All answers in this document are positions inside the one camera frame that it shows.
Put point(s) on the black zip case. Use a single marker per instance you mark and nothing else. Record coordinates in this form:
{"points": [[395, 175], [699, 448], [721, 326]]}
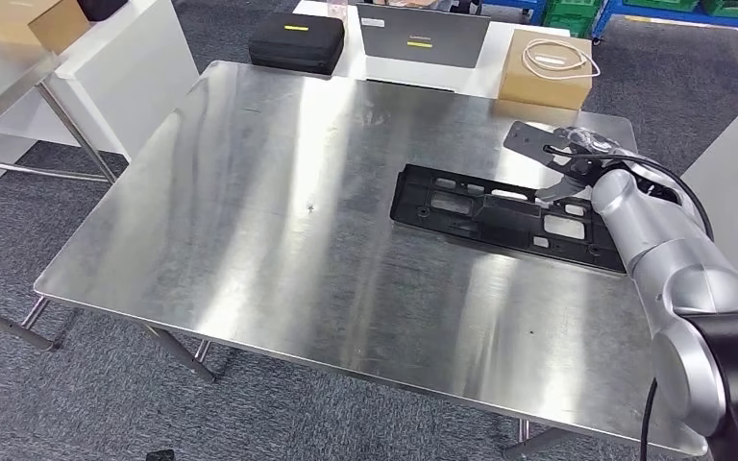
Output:
{"points": [[296, 48]]}

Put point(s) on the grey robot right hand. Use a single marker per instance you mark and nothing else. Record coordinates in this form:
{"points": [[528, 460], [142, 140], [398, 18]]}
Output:
{"points": [[601, 145]]}

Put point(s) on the brown cardboard box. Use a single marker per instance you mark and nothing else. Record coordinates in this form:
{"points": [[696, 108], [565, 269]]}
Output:
{"points": [[31, 25], [534, 89]]}

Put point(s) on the black pouch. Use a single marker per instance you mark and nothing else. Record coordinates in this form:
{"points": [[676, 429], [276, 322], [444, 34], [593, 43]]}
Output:
{"points": [[101, 7]]}

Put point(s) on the stainless steel workbench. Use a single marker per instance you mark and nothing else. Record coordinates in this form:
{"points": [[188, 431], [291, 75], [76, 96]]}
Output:
{"points": [[248, 223]]}

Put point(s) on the grey laptop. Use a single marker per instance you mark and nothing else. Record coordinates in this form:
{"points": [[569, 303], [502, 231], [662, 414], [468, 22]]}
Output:
{"points": [[445, 25]]}

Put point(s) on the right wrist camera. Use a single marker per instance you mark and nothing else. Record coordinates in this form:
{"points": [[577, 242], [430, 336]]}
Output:
{"points": [[528, 140]]}

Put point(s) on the black plastic frame part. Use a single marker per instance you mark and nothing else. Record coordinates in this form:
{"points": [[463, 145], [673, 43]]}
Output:
{"points": [[503, 219]]}

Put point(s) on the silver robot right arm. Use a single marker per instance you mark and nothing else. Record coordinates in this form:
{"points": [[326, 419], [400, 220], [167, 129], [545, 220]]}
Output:
{"points": [[662, 254]]}

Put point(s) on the blue metal shelf rack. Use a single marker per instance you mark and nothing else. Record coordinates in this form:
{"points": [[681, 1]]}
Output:
{"points": [[693, 24], [515, 3]]}

